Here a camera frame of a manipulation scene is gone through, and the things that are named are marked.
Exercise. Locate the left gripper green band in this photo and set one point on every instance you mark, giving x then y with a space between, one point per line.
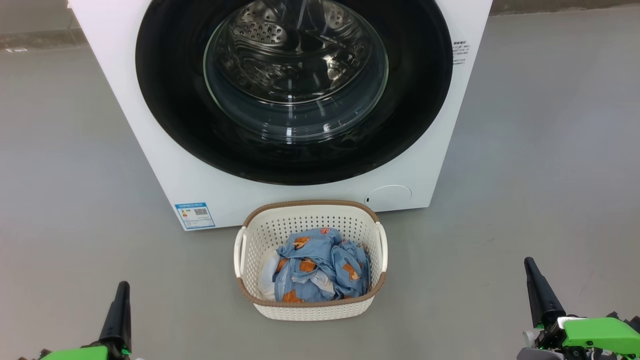
80 354

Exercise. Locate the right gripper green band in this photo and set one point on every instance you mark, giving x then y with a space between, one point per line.
595 335

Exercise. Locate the blue bear-print garment cream collar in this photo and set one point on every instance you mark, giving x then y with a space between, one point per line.
300 280

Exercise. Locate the black round glass washer door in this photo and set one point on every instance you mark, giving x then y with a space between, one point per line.
170 100

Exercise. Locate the white front-load washing machine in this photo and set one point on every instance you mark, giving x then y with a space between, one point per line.
165 175

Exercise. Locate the blue energy label sticker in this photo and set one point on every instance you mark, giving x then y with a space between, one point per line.
195 216

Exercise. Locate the round white drain filter cover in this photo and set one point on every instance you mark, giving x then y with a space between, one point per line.
389 198

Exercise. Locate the cream basket with brown rim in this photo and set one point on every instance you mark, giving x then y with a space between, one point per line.
310 215

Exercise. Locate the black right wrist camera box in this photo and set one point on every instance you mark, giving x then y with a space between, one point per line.
631 322

